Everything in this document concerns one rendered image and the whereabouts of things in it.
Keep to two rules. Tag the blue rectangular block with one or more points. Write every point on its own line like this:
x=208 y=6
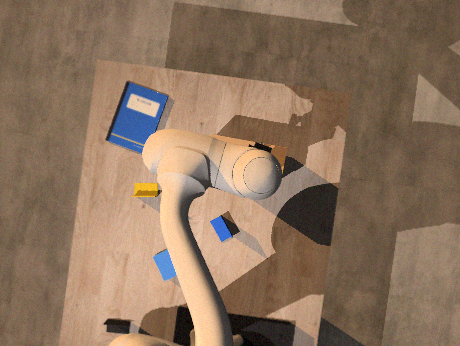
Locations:
x=221 y=228

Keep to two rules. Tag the blue box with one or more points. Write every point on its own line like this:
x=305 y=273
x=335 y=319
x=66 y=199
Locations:
x=165 y=265

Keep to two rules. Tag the blue notebook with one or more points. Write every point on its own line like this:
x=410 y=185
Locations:
x=137 y=116

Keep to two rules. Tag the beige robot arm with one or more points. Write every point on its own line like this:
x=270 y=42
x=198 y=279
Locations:
x=187 y=164

